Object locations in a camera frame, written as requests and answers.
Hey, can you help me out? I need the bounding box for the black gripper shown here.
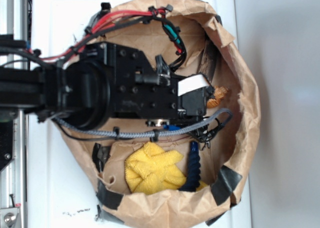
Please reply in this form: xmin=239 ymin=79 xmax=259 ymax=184
xmin=177 ymin=74 xmax=215 ymax=118

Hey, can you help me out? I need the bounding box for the orange spiral sea shell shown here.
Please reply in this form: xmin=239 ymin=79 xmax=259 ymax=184
xmin=206 ymin=86 xmax=229 ymax=109

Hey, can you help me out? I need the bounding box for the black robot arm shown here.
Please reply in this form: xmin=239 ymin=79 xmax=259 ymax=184
xmin=0 ymin=35 xmax=215 ymax=131

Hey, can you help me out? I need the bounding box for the brown paper bag bin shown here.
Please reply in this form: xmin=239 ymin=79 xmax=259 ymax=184
xmin=62 ymin=0 xmax=261 ymax=228

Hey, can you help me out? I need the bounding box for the yellow microfiber cloth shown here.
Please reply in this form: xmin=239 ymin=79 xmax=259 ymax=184
xmin=124 ymin=141 xmax=207 ymax=195

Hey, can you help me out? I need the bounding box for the white plastic tray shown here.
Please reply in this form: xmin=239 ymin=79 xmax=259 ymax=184
xmin=27 ymin=0 xmax=237 ymax=228

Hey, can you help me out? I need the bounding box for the dark blue twisted rope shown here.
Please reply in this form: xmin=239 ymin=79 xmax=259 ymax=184
xmin=178 ymin=140 xmax=202 ymax=194

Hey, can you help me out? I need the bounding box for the grey braided cable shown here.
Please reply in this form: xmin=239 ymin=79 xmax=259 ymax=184
xmin=51 ymin=107 xmax=234 ymax=143

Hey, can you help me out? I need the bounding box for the red and black cable bundle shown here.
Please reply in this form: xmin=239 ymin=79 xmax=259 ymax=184
xmin=32 ymin=4 xmax=188 ymax=71

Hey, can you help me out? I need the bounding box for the black mounting bracket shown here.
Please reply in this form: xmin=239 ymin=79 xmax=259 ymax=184
xmin=0 ymin=120 xmax=15 ymax=172

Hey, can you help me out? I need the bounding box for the aluminium frame rail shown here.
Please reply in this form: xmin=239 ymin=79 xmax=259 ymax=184
xmin=0 ymin=0 xmax=29 ymax=228

